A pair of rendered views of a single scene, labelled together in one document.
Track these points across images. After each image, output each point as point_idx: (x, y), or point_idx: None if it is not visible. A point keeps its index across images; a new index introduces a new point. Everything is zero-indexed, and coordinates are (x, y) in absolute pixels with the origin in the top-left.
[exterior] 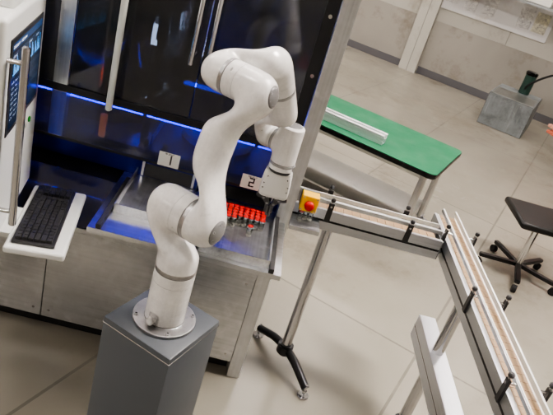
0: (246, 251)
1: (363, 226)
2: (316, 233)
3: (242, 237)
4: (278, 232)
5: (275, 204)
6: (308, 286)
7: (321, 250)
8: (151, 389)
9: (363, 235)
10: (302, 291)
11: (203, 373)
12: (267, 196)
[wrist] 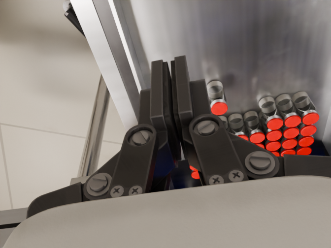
0: (200, 4)
1: (5, 234)
2: (75, 182)
3: (228, 69)
4: None
5: (123, 145)
6: (95, 115)
7: (83, 167)
8: None
9: (6, 218)
10: (102, 107)
11: None
12: (228, 186)
